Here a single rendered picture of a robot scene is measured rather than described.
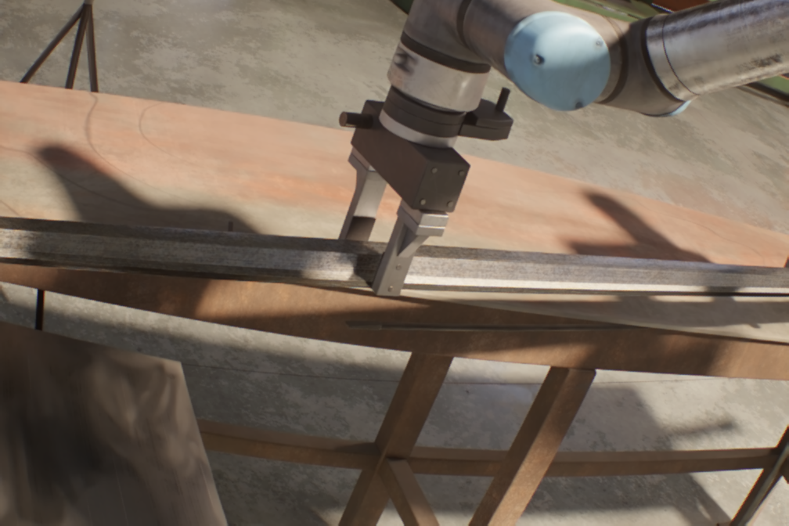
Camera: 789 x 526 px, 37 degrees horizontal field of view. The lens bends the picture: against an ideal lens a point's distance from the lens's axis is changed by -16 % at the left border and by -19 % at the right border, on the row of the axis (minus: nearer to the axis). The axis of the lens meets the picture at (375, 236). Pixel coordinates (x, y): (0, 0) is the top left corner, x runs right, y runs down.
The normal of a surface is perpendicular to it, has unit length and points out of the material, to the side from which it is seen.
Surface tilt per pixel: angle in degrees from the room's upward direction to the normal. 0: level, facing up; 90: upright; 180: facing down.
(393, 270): 90
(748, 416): 0
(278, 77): 0
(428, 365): 90
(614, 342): 90
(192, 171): 0
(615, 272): 75
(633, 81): 88
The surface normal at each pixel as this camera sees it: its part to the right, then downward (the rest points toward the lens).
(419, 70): -0.46, 0.24
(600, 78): 0.40, 0.50
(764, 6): -0.81, -0.28
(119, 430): 0.31, -0.86
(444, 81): 0.05, 0.44
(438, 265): 0.50, 0.26
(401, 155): -0.85, -0.06
